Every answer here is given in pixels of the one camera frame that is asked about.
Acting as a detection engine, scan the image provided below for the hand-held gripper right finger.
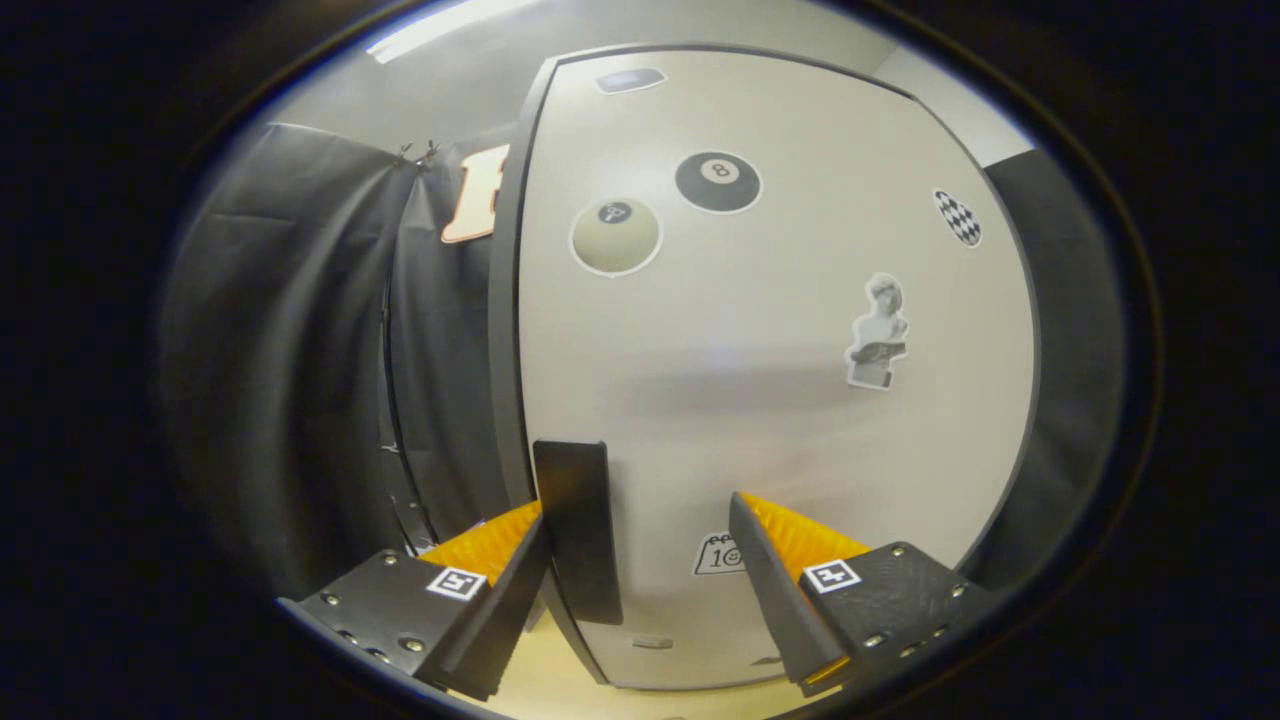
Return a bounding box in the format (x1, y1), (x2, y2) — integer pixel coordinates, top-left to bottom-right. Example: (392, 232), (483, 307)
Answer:
(727, 491), (998, 699)

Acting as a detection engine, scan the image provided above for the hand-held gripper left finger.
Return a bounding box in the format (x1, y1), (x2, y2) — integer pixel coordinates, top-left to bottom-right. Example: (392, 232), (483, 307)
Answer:
(278, 500), (551, 703)

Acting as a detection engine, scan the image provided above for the black door handle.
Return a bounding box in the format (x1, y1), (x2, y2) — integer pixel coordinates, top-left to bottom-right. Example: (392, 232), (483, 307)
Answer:
(532, 440), (623, 626)

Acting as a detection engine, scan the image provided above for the white cabinet door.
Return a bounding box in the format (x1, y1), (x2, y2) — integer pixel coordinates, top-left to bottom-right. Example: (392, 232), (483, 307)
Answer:
(515, 50), (1041, 691)

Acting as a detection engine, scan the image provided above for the black backdrop cloth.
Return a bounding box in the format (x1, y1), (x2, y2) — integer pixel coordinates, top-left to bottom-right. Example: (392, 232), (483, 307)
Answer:
(155, 120), (1131, 601)

